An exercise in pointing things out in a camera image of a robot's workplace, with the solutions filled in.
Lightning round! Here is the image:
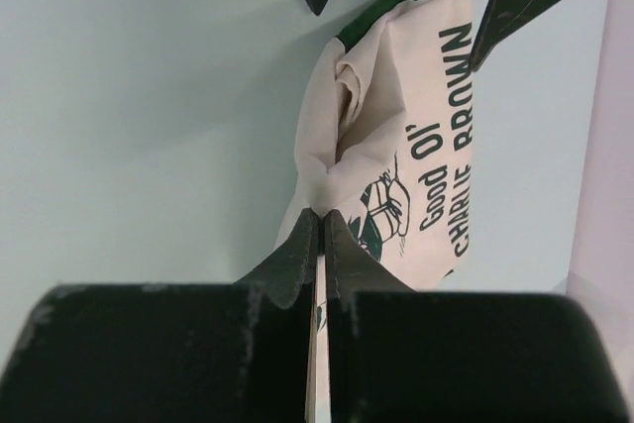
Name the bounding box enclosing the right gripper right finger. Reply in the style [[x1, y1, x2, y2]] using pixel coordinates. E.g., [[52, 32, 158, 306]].
[[323, 211, 619, 422]]

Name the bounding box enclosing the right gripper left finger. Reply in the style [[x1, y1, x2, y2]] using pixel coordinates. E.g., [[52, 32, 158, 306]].
[[1, 209, 318, 422]]

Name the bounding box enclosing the white and dark green t-shirt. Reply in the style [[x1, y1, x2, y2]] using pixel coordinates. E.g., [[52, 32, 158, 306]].
[[271, 0, 477, 423]]

